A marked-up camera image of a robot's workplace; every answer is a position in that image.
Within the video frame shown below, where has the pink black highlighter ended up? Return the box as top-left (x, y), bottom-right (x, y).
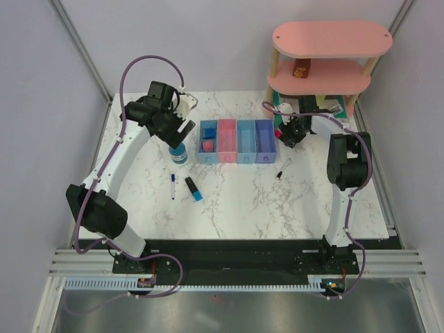
top-left (274, 129), bottom-right (282, 139)

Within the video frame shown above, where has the blue white eraser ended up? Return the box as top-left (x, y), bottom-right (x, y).
top-left (203, 128), bottom-right (216, 140)

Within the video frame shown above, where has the purple drawer bin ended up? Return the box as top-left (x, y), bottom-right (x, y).
top-left (255, 119), bottom-right (277, 164)

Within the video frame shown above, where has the pink eraser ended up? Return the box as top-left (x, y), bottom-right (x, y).
top-left (202, 139), bottom-right (215, 153)

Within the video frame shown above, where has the blue white pen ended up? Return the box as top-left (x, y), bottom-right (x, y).
top-left (171, 173), bottom-right (176, 200)

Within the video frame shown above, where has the blue black highlighter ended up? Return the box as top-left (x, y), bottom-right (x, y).
top-left (185, 177), bottom-right (203, 202)

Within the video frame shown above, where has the pink drawer bin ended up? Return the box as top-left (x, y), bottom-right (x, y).
top-left (217, 119), bottom-right (237, 163)

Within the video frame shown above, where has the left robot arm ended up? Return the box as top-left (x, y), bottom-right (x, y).
top-left (66, 81), bottom-right (198, 273)

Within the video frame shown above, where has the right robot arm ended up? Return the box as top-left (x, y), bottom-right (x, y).
top-left (275, 98), bottom-right (373, 273)

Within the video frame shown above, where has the blue round tape dispenser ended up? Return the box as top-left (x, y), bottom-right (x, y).
top-left (169, 143), bottom-right (188, 164)

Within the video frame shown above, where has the green book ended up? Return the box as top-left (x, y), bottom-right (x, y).
top-left (272, 91), bottom-right (350, 127)

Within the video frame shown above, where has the red small box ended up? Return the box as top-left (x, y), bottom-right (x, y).
top-left (293, 58), bottom-right (311, 78)

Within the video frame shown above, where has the pink three-tier shelf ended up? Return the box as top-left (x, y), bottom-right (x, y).
top-left (265, 20), bottom-right (393, 117)

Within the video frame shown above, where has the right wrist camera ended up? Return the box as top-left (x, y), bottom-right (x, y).
top-left (277, 103), bottom-right (294, 124)

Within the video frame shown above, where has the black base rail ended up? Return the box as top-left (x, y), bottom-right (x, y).
top-left (112, 237), bottom-right (401, 284)

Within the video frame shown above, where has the white cable duct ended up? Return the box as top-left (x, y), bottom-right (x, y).
top-left (63, 275), bottom-right (342, 292)

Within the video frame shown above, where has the aluminium frame rail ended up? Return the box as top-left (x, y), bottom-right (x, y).
top-left (49, 250), bottom-right (426, 278)

